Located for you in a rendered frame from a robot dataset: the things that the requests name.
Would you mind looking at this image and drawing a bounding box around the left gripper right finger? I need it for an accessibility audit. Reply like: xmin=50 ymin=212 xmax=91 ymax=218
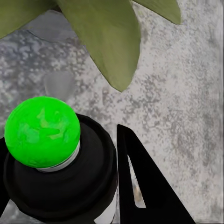
xmin=117 ymin=124 xmax=196 ymax=224

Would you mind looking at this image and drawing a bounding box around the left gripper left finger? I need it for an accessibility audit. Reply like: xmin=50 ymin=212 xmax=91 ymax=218
xmin=0 ymin=138 xmax=10 ymax=217

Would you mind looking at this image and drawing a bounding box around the insectifuge atomizer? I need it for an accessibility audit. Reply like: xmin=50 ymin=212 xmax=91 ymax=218
xmin=3 ymin=71 xmax=119 ymax=224

